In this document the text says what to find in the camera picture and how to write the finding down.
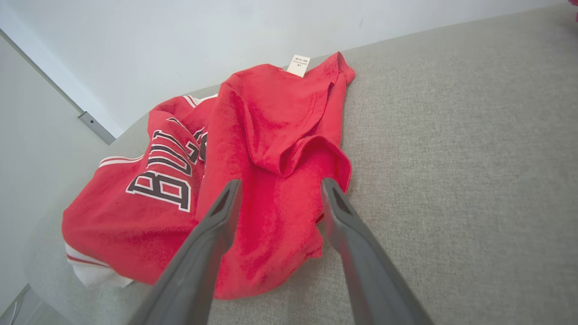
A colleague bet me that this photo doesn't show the grey metal panel stand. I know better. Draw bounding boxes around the grey metal panel stand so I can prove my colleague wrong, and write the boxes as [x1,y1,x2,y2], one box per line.
[77,111,117,145]

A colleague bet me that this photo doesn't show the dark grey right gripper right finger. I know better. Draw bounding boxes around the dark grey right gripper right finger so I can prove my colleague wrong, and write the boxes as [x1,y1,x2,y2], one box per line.
[321,177,435,325]

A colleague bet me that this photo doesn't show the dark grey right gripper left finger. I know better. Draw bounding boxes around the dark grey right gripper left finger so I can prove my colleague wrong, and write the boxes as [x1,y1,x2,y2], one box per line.
[129,179,243,325]

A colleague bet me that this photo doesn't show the red jersey with white sleeves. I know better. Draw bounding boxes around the red jersey with white sleeves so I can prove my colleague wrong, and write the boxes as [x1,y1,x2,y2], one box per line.
[61,51,356,301]

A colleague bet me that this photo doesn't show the grey fabric sofa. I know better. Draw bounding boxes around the grey fabric sofa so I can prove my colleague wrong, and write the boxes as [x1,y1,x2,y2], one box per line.
[25,2,578,325]

